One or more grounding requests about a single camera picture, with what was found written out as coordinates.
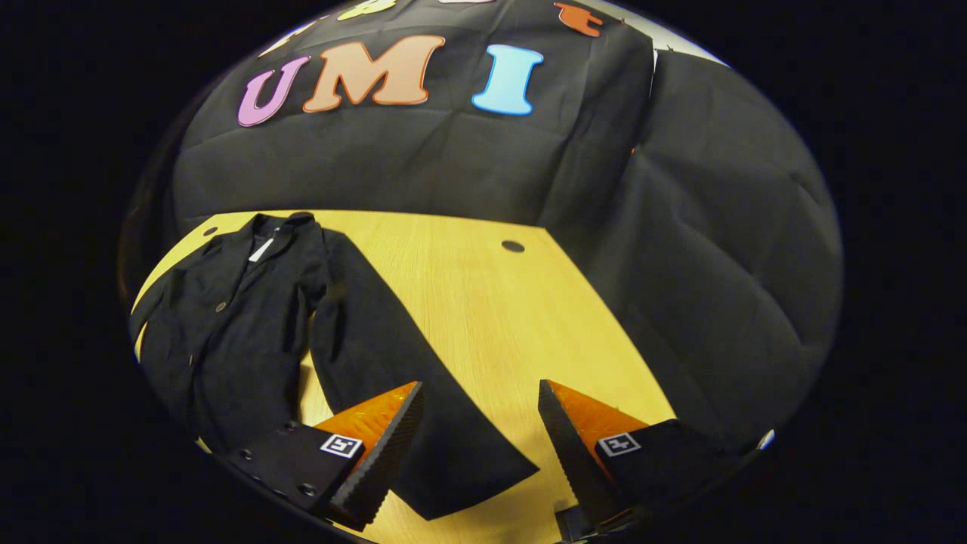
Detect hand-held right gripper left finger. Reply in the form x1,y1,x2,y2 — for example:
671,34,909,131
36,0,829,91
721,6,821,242
227,380,425,532

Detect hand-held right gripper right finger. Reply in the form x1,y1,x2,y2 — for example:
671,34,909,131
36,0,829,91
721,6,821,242
538,379,764,533

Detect black button shirt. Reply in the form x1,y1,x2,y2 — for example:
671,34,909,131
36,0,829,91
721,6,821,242
128,212,541,522

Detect black backdrop cloth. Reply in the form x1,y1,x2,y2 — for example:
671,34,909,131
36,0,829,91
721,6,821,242
121,0,843,454

